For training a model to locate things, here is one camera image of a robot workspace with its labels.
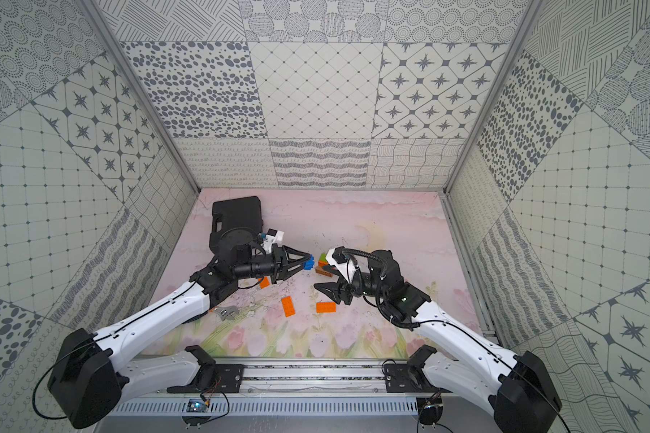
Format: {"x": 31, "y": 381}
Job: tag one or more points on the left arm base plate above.
{"x": 221, "y": 378}

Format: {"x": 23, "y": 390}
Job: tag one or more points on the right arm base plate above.
{"x": 402, "y": 378}

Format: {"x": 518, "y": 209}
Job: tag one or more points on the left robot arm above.
{"x": 121, "y": 342}

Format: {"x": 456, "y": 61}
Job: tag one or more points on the green circuit board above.
{"x": 197, "y": 408}

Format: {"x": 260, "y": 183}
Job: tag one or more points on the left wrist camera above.
{"x": 271, "y": 239}

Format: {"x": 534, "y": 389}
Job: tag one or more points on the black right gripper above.
{"x": 337, "y": 291}

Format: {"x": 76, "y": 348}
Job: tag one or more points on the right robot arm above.
{"x": 516, "y": 390}

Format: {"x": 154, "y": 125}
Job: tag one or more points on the black plastic case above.
{"x": 238, "y": 213}

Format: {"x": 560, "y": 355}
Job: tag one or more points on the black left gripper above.
{"x": 276, "y": 264}

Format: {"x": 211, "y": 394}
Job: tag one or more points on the tan 2x4 lego plate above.
{"x": 320, "y": 270}

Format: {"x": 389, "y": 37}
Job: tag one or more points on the aluminium front rail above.
{"x": 314, "y": 373}

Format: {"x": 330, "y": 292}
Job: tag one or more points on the small orange lego brick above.
{"x": 265, "y": 282}

